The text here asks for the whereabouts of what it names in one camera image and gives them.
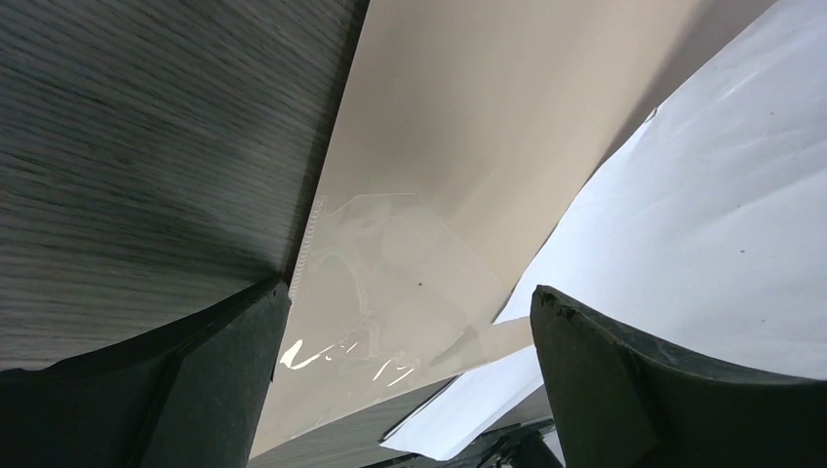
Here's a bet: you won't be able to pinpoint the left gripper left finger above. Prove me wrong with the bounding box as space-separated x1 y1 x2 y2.
1 278 291 467

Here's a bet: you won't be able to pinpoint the brown cardboard folder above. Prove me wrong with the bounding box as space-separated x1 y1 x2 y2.
251 1 768 463

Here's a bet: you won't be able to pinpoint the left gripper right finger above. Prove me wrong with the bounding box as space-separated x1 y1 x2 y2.
530 286 826 467

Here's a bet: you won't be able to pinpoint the white paper sheets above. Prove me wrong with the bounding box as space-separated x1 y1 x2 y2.
380 345 552 461

